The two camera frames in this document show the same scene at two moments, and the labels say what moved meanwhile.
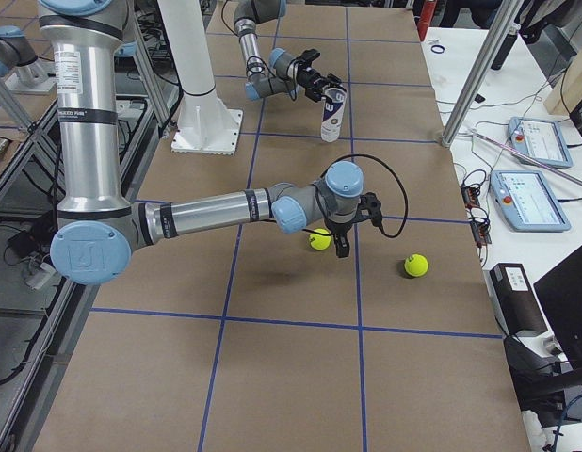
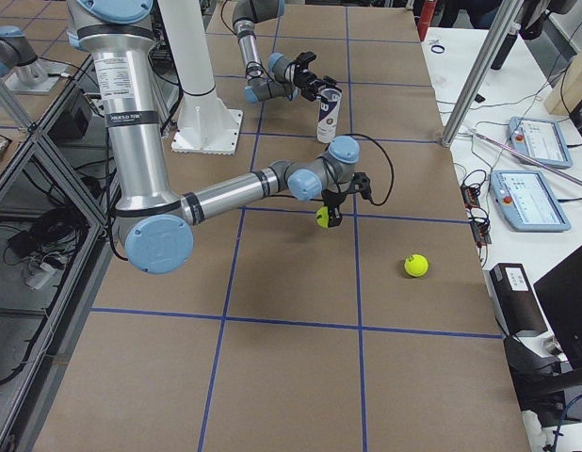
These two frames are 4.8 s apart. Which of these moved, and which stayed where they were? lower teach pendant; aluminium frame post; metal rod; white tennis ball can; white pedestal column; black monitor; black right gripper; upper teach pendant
Moved: black right gripper; white tennis ball can
Stayed: lower teach pendant; metal rod; aluminium frame post; upper teach pendant; white pedestal column; black monitor
